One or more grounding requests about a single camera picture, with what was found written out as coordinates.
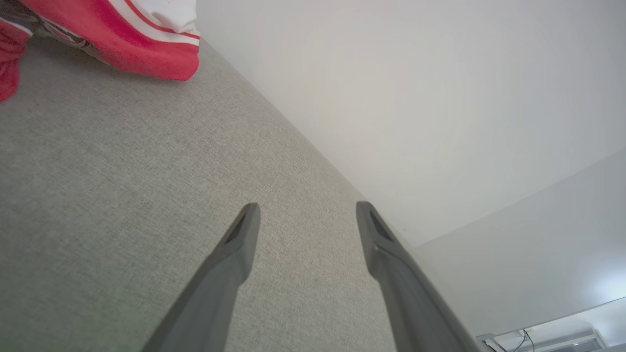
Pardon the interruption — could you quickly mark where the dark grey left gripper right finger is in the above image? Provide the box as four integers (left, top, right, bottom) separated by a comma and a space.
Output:
356, 201, 482, 352

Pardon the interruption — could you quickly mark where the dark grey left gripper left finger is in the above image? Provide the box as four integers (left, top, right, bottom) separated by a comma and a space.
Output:
142, 203, 261, 352

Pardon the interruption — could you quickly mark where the red and white jersey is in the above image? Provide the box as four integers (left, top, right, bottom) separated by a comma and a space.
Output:
0, 0, 201, 102

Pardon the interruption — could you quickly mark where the grey fabric sofa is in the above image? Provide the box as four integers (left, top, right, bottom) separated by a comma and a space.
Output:
0, 20, 482, 352

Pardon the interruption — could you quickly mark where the white air conditioner unit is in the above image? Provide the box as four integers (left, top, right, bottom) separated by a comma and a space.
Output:
477, 329, 609, 352

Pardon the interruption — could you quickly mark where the thin black cable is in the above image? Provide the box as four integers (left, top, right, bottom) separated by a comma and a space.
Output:
514, 330, 535, 352

